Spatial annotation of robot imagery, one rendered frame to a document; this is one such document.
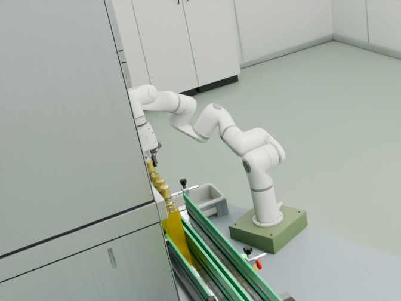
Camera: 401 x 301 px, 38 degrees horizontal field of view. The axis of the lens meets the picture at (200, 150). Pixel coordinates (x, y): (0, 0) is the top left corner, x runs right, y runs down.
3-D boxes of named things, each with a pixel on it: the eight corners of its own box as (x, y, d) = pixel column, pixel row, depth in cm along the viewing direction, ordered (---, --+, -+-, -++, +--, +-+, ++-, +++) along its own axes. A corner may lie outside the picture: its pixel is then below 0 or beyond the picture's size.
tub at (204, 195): (170, 213, 270) (166, 197, 267) (213, 197, 276) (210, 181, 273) (184, 230, 255) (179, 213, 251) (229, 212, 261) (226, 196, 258)
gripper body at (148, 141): (125, 127, 214) (134, 156, 216) (151, 118, 217) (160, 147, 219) (121, 126, 221) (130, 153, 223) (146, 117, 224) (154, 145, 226)
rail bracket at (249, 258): (247, 278, 198) (241, 245, 193) (265, 270, 200) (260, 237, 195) (252, 284, 195) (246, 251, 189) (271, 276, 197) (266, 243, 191)
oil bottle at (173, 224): (170, 249, 221) (158, 202, 212) (183, 244, 223) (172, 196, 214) (175, 257, 216) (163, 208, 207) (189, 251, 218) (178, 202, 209)
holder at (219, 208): (160, 218, 269) (157, 204, 265) (213, 198, 276) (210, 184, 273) (173, 235, 254) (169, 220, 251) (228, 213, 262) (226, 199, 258)
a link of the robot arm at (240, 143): (222, 146, 244) (253, 133, 249) (254, 180, 228) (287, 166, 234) (222, 129, 237) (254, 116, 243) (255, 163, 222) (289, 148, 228)
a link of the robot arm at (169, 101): (180, 111, 233) (143, 103, 217) (157, 116, 241) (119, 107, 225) (179, 90, 234) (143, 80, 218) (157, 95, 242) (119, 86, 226)
